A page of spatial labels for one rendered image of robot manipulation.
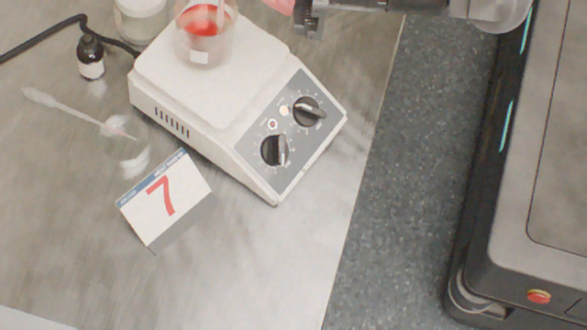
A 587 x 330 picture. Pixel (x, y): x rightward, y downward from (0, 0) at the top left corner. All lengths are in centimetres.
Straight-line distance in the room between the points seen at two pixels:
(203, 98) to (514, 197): 67
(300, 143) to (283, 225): 9
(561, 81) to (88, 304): 90
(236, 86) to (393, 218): 91
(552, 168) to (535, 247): 13
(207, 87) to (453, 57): 109
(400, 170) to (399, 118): 11
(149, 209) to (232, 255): 10
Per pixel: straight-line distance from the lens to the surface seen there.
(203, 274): 112
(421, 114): 206
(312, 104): 113
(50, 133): 118
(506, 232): 161
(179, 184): 113
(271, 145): 111
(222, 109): 109
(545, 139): 168
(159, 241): 113
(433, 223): 198
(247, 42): 112
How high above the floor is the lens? 182
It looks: 65 degrees down
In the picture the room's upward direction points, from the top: 10 degrees clockwise
